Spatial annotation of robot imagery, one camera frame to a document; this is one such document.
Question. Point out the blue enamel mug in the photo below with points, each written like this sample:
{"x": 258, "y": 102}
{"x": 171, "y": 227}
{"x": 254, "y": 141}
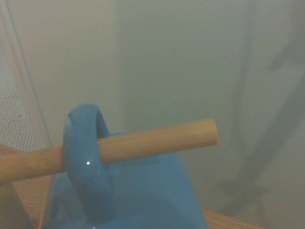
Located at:
{"x": 133, "y": 190}

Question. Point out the wooden mug tree black base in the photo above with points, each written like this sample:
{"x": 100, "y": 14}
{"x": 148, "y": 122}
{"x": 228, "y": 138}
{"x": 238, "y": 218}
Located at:
{"x": 166, "y": 140}

